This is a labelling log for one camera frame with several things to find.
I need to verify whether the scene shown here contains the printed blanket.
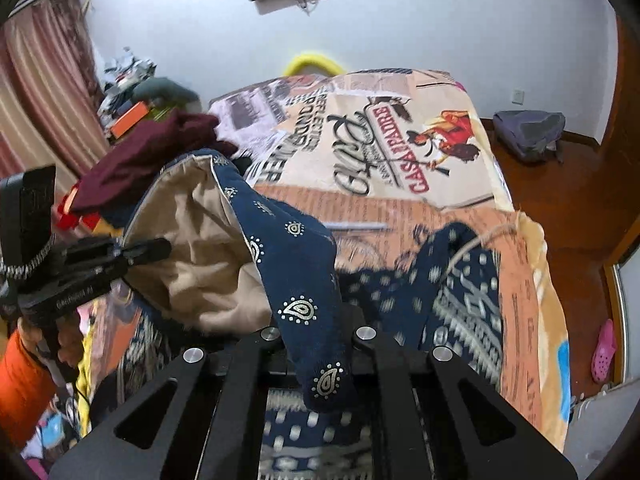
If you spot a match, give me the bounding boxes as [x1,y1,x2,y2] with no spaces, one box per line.
[80,67,573,456]

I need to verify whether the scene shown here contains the yellow foam tube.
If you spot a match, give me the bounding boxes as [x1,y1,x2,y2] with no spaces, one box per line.
[285,50,346,77]

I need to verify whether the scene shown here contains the orange box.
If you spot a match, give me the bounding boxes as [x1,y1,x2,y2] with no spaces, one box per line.
[110,102,151,138]

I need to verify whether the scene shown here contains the pile of clutter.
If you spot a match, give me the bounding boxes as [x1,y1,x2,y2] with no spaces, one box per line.
[97,47,158,116]

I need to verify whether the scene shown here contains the person's left forearm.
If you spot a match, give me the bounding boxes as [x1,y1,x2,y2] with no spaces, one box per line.
[0,332,58,451]

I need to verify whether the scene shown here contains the white wardrobe door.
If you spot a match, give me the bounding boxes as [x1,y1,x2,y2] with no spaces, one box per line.
[602,252,640,396]

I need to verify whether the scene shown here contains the thin black cable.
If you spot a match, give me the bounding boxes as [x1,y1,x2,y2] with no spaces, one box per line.
[72,360,93,411]

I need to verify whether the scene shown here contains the striped brown curtain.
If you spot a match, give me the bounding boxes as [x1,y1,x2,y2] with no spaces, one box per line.
[0,0,108,196]

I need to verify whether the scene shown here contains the navy patterned hooded jacket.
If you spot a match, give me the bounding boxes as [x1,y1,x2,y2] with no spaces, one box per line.
[90,147,506,480]

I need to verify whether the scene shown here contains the cartoon printed quilt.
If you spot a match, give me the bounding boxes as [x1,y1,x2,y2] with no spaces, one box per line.
[30,285,151,461]

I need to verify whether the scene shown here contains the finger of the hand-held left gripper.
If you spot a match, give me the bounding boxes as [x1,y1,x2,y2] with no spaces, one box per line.
[114,237,173,281]

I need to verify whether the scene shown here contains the person's left hand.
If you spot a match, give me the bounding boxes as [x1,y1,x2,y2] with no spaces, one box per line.
[15,310,86,378]

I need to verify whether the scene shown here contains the pink clog shoe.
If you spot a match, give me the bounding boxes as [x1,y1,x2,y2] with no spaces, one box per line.
[591,319,618,385]

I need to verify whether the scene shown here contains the grey pillow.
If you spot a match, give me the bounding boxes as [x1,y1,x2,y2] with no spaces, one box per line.
[132,77,201,111]

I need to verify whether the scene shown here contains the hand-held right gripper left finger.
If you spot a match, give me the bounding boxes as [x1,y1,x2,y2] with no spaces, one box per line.
[47,327,283,480]

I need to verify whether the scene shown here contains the grey backpack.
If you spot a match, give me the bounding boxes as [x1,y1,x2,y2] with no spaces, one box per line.
[492,110,567,163]

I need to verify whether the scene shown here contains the maroon folded garment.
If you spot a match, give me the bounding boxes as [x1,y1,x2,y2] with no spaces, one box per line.
[70,110,238,213]

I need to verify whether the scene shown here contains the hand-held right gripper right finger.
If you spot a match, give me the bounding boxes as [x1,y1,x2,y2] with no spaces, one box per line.
[350,327,581,480]

